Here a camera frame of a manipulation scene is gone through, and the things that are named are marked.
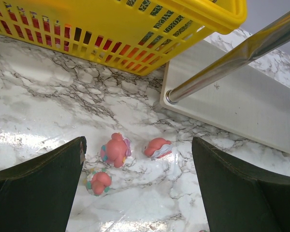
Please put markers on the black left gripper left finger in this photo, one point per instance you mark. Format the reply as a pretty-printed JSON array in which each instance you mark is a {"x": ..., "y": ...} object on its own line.
[{"x": 37, "y": 195}]

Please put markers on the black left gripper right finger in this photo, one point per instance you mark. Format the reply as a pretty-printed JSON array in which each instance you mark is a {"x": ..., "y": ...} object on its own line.
[{"x": 239, "y": 196}]

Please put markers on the white two-tier shelf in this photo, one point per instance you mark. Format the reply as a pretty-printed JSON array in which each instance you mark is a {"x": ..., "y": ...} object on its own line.
[{"x": 223, "y": 90}]

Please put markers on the pink bear flower-wreath toy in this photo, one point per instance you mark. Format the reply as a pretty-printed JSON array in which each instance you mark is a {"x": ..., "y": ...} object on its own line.
[{"x": 98, "y": 181}]

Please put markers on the pink bear toy standing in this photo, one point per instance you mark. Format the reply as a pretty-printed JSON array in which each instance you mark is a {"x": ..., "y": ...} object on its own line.
[{"x": 116, "y": 150}]

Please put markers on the pink bear shell toy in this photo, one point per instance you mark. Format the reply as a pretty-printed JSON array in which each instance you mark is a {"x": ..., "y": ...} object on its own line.
[{"x": 158, "y": 148}]

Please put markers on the yellow plastic basket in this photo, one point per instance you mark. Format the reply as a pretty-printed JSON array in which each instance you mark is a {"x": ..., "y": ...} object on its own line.
[{"x": 136, "y": 36}]

